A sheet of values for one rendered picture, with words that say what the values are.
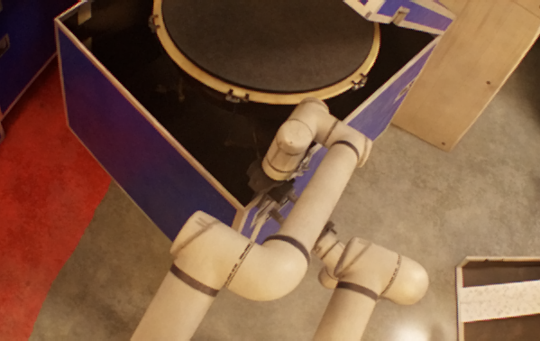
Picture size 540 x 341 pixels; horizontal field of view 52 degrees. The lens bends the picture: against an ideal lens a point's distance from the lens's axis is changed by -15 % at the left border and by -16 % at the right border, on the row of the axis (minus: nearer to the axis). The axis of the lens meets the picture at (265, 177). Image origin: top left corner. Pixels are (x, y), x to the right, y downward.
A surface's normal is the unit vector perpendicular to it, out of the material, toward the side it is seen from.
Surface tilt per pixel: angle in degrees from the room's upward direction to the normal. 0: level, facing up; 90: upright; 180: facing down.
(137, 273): 0
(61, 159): 0
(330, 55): 0
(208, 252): 27
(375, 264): 10
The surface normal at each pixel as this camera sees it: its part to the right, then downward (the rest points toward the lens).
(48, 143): 0.18, -0.44
